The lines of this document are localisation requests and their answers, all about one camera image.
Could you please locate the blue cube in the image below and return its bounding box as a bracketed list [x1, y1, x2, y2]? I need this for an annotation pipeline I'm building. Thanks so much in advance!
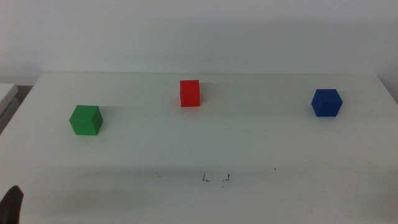
[311, 88, 343, 118]

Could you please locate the white side table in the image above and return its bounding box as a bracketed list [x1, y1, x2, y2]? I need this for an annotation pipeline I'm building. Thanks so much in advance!
[0, 83, 21, 134]

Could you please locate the red cube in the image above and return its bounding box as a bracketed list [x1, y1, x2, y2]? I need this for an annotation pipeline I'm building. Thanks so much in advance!
[179, 80, 201, 108]

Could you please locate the green cube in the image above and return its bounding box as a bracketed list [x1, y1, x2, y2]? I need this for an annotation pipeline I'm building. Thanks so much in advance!
[68, 105, 104, 136]

